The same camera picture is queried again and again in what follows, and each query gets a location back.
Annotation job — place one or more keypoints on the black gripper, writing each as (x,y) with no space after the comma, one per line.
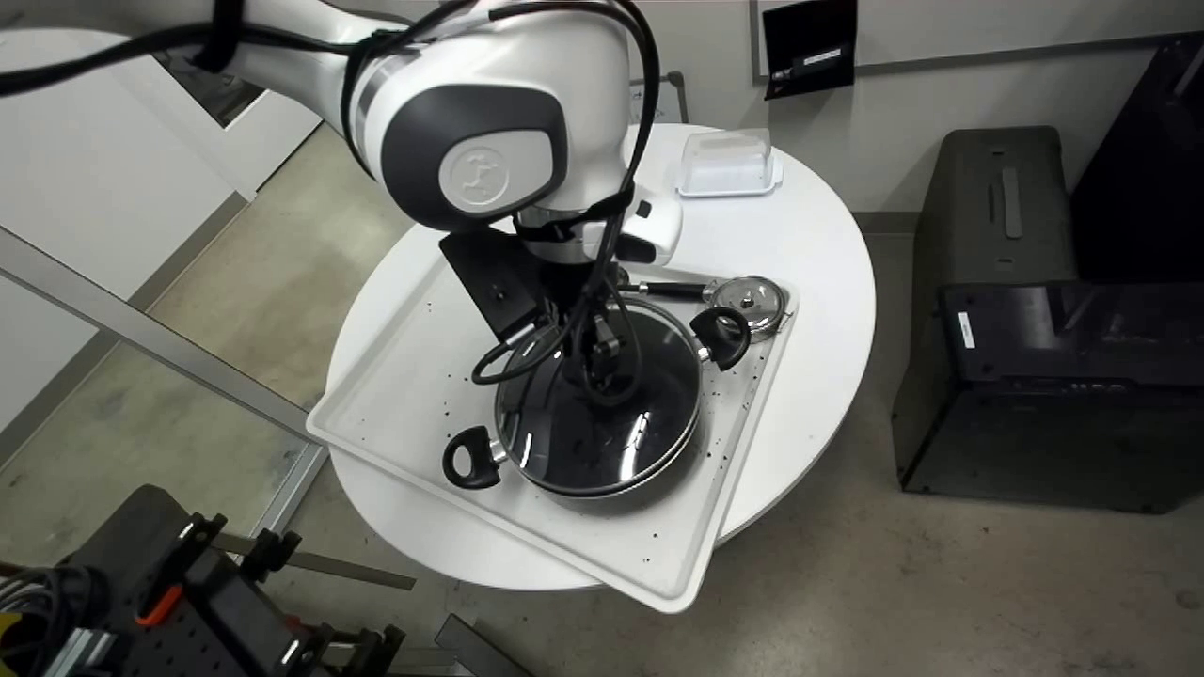
(594,302)

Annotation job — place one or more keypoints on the glass lid with black knob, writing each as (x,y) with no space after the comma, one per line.
(565,440)

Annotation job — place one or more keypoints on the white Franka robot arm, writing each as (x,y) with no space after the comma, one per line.
(490,164)

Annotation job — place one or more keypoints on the black cooking pot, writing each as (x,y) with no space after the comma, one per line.
(474,460)

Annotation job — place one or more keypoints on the round metal strainer spoon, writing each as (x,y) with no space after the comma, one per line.
(757,302)

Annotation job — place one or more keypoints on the white plastic tray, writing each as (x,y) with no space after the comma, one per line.
(401,401)

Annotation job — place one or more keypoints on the clear plastic container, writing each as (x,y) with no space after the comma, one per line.
(728,164)

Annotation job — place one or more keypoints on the black marker holder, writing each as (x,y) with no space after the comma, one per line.
(810,44)

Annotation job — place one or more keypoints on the black cabinet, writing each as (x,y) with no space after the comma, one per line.
(1002,376)

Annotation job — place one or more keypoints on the black equipment stand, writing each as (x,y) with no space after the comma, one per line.
(136,549)

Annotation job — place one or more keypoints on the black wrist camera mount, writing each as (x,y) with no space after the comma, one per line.
(496,283)

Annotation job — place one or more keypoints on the large wall whiteboard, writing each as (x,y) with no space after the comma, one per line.
(1002,20)

